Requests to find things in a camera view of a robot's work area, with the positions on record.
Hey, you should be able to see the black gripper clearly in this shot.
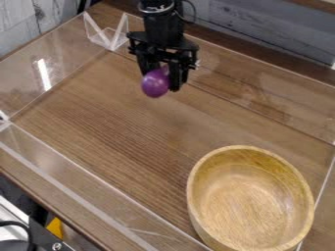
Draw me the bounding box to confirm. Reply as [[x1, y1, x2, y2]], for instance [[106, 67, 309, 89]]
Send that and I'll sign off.
[[126, 3, 198, 92]]

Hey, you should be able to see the brown wooden bowl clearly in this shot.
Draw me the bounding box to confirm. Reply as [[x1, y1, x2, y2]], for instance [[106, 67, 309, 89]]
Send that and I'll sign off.
[[185, 145, 313, 251]]

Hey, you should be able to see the black cable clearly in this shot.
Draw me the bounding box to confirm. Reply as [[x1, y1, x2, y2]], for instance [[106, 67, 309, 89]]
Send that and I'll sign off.
[[0, 220, 36, 251]]

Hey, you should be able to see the purple toy eggplant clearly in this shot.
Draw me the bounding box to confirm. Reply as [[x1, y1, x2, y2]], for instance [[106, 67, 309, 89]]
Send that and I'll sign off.
[[141, 66, 169, 98]]

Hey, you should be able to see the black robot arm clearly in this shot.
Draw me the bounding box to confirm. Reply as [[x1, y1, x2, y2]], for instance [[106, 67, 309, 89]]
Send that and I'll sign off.
[[126, 0, 198, 91]]

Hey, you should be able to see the yellow black equipment base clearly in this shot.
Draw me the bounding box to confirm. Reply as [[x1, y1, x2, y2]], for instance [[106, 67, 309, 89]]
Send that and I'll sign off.
[[0, 175, 100, 251]]

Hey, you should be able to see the clear acrylic corner bracket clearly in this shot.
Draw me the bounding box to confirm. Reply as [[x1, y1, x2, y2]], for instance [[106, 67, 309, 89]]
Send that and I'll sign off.
[[82, 13, 128, 51]]

